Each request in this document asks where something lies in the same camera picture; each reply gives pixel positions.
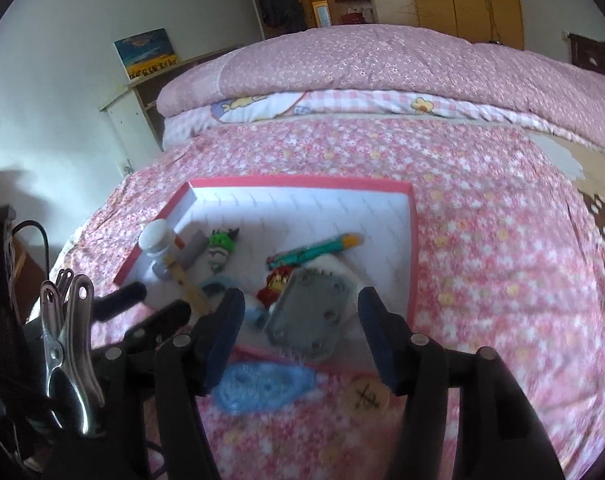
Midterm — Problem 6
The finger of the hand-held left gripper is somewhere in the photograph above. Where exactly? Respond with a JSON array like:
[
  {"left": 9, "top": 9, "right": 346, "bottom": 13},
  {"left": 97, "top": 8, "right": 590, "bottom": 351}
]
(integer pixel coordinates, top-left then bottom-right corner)
[
  {"left": 124, "top": 301, "right": 192, "bottom": 352},
  {"left": 93, "top": 282, "right": 149, "bottom": 322}
]

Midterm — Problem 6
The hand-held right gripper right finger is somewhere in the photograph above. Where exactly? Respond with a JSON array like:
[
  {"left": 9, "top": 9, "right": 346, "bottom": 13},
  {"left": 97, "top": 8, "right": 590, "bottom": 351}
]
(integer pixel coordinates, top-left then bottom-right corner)
[{"left": 356, "top": 286, "right": 566, "bottom": 480}]

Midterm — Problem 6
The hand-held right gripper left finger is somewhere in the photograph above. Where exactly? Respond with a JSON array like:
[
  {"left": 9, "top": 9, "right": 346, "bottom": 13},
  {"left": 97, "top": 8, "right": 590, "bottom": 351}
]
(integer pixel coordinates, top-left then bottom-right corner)
[{"left": 47, "top": 287, "right": 247, "bottom": 480}]

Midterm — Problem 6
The wooden block puzzle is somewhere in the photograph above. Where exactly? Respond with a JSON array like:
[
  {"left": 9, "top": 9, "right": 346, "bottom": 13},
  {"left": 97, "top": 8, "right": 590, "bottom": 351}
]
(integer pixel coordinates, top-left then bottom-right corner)
[{"left": 157, "top": 255, "right": 212, "bottom": 313}]

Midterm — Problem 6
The blue transparent round case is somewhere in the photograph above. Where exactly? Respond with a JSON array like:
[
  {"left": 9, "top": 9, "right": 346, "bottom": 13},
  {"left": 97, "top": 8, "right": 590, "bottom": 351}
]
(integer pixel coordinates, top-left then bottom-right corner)
[{"left": 212, "top": 362, "right": 318, "bottom": 415}]

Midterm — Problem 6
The small red toy figure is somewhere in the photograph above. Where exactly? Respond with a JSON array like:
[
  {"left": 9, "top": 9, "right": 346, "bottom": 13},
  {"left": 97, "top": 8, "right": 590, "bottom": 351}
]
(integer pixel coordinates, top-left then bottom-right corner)
[{"left": 256, "top": 266, "right": 296, "bottom": 311}]

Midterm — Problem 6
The white round jar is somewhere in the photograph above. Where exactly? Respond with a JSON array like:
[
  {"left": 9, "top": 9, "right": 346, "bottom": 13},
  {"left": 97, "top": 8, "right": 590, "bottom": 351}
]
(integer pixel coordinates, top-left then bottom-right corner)
[{"left": 138, "top": 220, "right": 177, "bottom": 281}]

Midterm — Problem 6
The grey metal plate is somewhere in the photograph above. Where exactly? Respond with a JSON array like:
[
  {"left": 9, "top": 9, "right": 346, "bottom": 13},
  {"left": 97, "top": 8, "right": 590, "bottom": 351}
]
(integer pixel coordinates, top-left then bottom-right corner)
[{"left": 263, "top": 266, "right": 359, "bottom": 363}]

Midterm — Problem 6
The green black toy figure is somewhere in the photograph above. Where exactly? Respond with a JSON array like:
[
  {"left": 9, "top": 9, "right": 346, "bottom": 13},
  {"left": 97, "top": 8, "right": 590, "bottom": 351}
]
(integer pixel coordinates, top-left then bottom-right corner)
[{"left": 208, "top": 227, "right": 240, "bottom": 275}]

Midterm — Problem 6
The grey curved plastic piece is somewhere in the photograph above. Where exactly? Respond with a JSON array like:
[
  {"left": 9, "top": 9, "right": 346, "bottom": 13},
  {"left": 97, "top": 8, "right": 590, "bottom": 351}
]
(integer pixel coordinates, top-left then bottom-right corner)
[{"left": 180, "top": 232, "right": 209, "bottom": 267}]

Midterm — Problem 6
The green printed tube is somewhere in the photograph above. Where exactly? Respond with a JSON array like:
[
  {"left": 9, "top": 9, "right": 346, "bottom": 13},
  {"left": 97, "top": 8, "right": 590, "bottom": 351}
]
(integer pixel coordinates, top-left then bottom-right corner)
[{"left": 266, "top": 233, "right": 365, "bottom": 267}]

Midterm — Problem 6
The pink cardboard box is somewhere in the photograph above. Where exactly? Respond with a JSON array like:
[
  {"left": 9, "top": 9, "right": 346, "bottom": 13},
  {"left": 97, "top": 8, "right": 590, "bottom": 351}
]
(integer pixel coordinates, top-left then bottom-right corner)
[{"left": 115, "top": 177, "right": 417, "bottom": 376}]

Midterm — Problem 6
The brown wooden cabinet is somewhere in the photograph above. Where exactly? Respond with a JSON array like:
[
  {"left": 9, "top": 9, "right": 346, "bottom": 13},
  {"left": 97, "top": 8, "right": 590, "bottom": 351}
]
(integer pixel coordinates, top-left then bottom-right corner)
[{"left": 12, "top": 240, "right": 48, "bottom": 321}]

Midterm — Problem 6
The round wooden disc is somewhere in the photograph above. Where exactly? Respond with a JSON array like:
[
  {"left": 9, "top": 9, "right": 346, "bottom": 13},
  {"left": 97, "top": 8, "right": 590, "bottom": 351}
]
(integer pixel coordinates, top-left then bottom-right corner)
[{"left": 347, "top": 377, "right": 385, "bottom": 411}]

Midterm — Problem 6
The pink floral bedsheet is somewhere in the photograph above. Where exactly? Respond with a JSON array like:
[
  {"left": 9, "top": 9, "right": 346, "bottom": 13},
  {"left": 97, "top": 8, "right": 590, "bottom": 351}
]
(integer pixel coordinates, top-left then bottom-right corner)
[{"left": 65, "top": 117, "right": 605, "bottom": 480}]

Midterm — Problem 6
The white shelf unit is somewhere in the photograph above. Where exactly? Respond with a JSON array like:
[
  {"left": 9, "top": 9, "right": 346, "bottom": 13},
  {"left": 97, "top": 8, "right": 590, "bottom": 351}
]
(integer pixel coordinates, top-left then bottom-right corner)
[{"left": 100, "top": 45, "right": 243, "bottom": 161}]

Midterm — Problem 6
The pink checked cartoon blanket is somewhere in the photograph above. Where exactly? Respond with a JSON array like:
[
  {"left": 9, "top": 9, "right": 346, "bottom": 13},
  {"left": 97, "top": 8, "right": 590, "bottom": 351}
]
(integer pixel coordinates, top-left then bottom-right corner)
[{"left": 162, "top": 90, "right": 605, "bottom": 148}]

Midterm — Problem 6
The blue yellow painting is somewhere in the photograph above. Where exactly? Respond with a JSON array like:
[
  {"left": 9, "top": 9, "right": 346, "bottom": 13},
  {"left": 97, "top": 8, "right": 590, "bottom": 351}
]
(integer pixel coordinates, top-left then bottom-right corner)
[{"left": 114, "top": 28, "right": 178, "bottom": 81}]

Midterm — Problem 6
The beige patterned mat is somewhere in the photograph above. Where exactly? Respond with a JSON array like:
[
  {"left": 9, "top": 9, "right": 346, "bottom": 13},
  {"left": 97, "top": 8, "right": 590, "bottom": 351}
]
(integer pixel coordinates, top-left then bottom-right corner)
[{"left": 527, "top": 130, "right": 605, "bottom": 261}]

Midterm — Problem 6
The pink floral quilt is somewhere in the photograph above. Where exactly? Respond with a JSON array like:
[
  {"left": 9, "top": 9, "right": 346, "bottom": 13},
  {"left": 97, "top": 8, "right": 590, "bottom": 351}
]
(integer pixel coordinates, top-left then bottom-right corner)
[{"left": 157, "top": 25, "right": 605, "bottom": 156}]

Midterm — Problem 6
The dark hanging coat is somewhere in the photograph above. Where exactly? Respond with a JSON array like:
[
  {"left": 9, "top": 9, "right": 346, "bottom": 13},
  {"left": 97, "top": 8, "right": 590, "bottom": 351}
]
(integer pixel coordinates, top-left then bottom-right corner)
[{"left": 255, "top": 0, "right": 308, "bottom": 38}]

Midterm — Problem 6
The wooden wardrobe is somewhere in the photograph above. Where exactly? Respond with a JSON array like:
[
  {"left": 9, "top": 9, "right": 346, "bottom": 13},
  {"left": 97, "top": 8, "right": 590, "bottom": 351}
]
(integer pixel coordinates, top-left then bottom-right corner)
[{"left": 372, "top": 0, "right": 525, "bottom": 51}]

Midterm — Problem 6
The dark wooden headboard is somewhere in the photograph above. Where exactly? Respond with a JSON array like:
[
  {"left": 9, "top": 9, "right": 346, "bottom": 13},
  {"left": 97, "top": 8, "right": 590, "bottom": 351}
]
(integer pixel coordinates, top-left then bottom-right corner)
[{"left": 567, "top": 32, "right": 605, "bottom": 81}]

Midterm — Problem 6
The black cable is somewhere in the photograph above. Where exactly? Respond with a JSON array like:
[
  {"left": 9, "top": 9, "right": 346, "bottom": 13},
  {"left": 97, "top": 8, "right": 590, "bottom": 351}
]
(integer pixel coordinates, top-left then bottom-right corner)
[{"left": 12, "top": 220, "right": 50, "bottom": 281}]

